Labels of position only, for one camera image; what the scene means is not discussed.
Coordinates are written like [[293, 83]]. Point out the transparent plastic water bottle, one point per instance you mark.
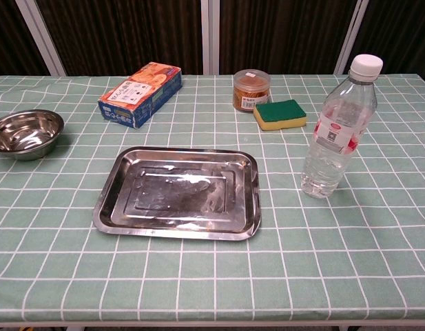
[[331, 138]]

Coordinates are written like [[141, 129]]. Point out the rectangular stainless steel tray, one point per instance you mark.
[[177, 193]]

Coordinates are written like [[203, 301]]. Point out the clear round snack jar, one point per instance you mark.
[[250, 91]]

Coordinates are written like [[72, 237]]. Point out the green yellow scouring sponge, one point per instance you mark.
[[279, 113]]

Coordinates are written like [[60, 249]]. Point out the orange blue biscuit box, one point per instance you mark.
[[140, 96]]

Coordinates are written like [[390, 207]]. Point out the green white checked tablecloth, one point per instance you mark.
[[212, 276]]

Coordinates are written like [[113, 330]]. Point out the dark corrugated partition panel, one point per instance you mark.
[[9, 38], [281, 34], [401, 34], [129, 32]]

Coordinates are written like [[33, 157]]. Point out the round stainless steel bowl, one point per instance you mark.
[[24, 136]]

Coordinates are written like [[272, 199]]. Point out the white partition post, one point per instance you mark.
[[351, 36], [210, 34], [40, 36]]

